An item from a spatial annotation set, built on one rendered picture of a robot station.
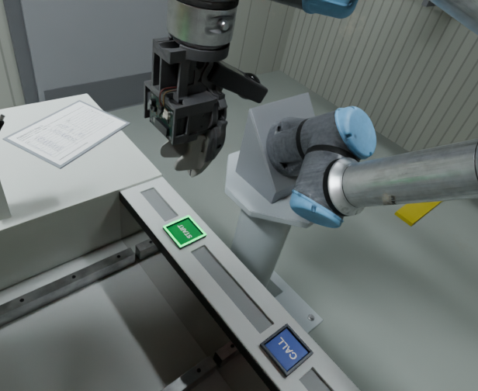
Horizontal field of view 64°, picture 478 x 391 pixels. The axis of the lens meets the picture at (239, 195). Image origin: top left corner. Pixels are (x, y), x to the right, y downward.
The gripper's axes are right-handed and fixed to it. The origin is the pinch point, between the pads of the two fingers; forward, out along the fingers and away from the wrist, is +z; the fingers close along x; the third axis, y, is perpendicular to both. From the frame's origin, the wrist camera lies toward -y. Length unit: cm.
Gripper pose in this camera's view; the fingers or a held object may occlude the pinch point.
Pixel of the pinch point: (196, 167)
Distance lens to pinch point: 59.0
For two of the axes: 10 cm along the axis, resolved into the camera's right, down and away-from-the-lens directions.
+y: -7.6, 3.3, -5.7
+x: 6.3, 6.0, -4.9
